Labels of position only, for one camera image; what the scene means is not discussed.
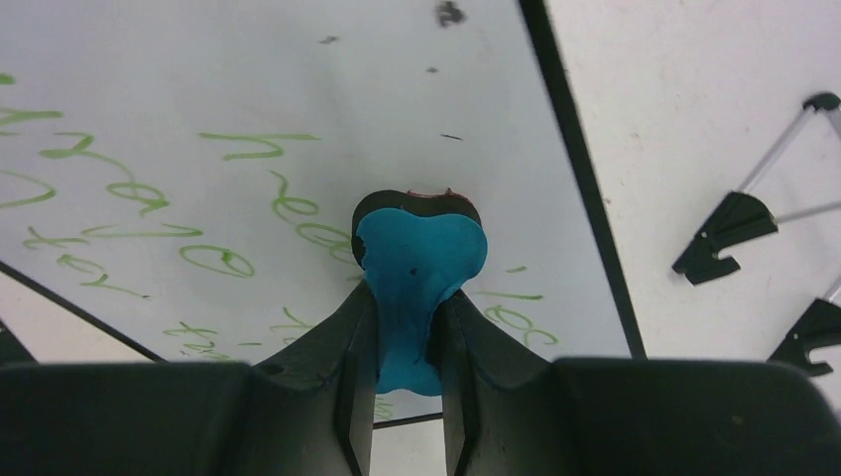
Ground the blue whiteboard eraser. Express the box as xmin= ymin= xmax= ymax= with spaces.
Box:
xmin=351 ymin=189 xmax=488 ymax=397

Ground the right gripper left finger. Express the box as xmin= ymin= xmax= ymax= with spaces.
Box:
xmin=1 ymin=284 xmax=378 ymax=475

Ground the small black-framed whiteboard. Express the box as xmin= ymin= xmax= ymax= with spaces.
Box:
xmin=0 ymin=0 xmax=649 ymax=431

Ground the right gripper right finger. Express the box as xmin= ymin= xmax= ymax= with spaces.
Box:
xmin=433 ymin=293 xmax=840 ymax=475

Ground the wire whiteboard stand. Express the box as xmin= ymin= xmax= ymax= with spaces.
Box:
xmin=671 ymin=91 xmax=840 ymax=378

